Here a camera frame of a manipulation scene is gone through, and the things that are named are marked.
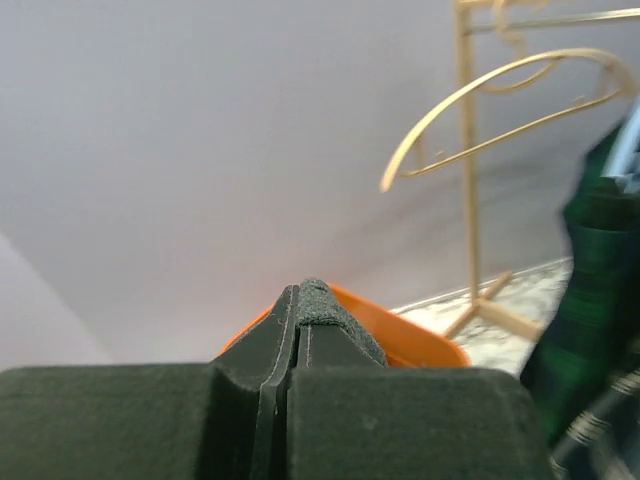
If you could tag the wooden clothes rack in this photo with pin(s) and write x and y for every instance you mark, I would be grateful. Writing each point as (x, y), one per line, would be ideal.
(474, 17)

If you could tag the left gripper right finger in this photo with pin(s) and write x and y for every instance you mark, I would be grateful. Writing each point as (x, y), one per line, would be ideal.
(350, 418)

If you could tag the beige empty hanger left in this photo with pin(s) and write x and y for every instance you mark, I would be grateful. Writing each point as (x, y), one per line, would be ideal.
(432, 138)

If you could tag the navy plaid skirt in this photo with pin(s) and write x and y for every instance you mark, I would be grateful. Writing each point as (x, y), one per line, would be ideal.
(603, 441)

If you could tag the orange plastic bin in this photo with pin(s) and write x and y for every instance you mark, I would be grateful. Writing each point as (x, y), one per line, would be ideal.
(405, 344)

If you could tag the light blue hanger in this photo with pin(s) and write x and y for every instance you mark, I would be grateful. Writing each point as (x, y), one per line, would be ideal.
(622, 163)

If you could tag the dark green plaid skirt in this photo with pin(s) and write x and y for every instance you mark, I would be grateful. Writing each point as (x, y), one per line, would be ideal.
(598, 313)

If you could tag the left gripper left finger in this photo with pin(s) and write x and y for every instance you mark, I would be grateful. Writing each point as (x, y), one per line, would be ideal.
(214, 420)

